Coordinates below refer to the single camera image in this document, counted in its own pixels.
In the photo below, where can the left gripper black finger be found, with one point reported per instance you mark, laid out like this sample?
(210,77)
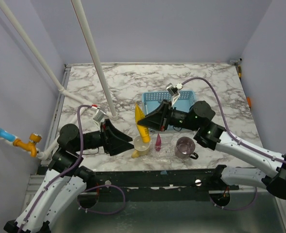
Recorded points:
(119,146)
(110,128)

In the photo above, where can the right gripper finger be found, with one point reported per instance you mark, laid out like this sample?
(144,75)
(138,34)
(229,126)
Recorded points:
(152,124)
(156,114)

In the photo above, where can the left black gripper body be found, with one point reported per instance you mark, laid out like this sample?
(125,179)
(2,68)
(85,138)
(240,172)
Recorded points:
(106,134)

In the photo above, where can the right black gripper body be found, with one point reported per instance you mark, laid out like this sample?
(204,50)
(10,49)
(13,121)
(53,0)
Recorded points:
(169,116)

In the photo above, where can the blue plastic basket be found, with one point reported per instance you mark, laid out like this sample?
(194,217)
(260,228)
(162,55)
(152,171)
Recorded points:
(151,100)

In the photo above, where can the yellow mug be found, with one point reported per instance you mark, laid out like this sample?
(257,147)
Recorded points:
(140,148)

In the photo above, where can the purple mug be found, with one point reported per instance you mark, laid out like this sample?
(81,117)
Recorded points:
(185,148)

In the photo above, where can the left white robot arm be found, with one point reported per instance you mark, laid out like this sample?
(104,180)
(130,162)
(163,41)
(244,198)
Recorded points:
(66,178)

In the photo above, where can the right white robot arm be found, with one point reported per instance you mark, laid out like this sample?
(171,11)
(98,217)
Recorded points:
(268,169)

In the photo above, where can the yellow tool at corner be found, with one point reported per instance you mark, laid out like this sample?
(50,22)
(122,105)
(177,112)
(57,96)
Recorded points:
(239,69)

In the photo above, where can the toy faucet blue orange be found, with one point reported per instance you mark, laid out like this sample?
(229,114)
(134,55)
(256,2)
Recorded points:
(13,140)

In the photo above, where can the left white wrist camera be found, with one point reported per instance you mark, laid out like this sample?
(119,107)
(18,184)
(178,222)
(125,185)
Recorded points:
(98,116)

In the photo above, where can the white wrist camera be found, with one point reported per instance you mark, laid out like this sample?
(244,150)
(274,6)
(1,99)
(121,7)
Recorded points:
(174,91)
(98,116)

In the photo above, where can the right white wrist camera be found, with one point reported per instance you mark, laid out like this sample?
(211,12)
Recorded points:
(174,91)

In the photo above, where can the black mounting rail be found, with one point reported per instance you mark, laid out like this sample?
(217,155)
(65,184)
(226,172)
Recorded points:
(156,185)

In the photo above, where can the orange clamp on wall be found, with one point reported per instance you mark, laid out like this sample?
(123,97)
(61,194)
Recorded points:
(249,102)

